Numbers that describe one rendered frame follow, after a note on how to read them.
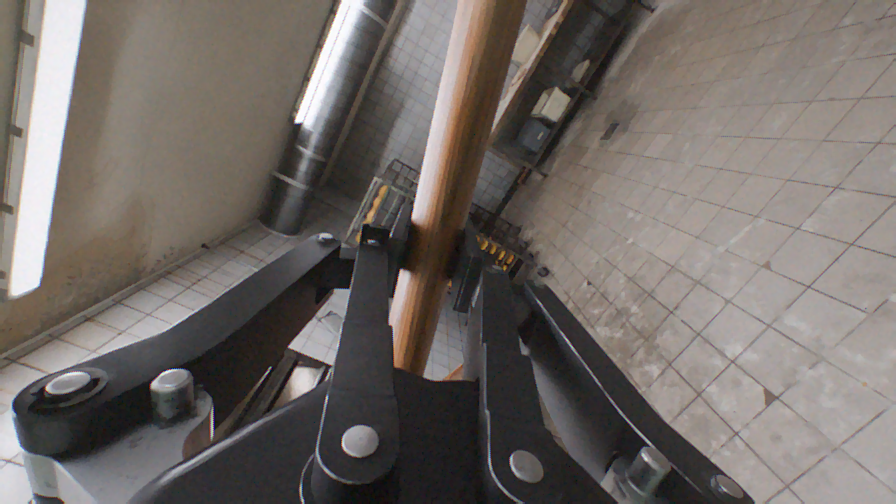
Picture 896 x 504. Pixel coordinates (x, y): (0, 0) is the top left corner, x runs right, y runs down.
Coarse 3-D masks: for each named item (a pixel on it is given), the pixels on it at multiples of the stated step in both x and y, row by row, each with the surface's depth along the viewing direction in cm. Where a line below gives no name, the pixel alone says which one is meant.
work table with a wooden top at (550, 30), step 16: (576, 0) 364; (640, 0) 365; (560, 16) 365; (608, 16) 429; (624, 16) 377; (544, 32) 402; (560, 32) 374; (608, 32) 400; (544, 48) 376; (592, 48) 427; (608, 48) 382; (528, 64) 398; (544, 64) 384; (592, 64) 399; (512, 80) 455; (528, 80) 391; (544, 80) 454; (512, 96) 394; (576, 96) 400; (592, 96) 398; (512, 112) 403; (496, 128) 405; (496, 144) 414; (544, 144) 422; (528, 160) 451; (544, 176) 431
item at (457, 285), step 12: (468, 228) 19; (468, 240) 17; (468, 252) 15; (480, 252) 16; (456, 264) 18; (468, 264) 15; (480, 264) 15; (456, 276) 17; (468, 276) 15; (456, 288) 16; (468, 288) 16; (456, 300) 16; (468, 300) 16
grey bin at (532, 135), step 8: (528, 120) 453; (536, 120) 418; (528, 128) 433; (536, 128) 422; (544, 128) 423; (520, 136) 451; (528, 136) 424; (536, 136) 426; (544, 136) 426; (520, 144) 433; (528, 144) 429; (536, 144) 429; (536, 152) 435
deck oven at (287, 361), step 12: (288, 348) 202; (288, 360) 195; (300, 360) 199; (312, 360) 204; (276, 372) 183; (288, 372) 189; (276, 384) 177; (264, 396) 168; (252, 408) 159; (264, 408) 163; (252, 420) 155
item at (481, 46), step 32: (480, 0) 14; (512, 0) 14; (480, 32) 14; (512, 32) 15; (448, 64) 15; (480, 64) 15; (448, 96) 15; (480, 96) 15; (448, 128) 16; (480, 128) 16; (448, 160) 16; (480, 160) 17; (448, 192) 16; (416, 224) 18; (448, 224) 17; (416, 256) 18; (448, 256) 18; (416, 288) 18; (416, 320) 19; (416, 352) 20
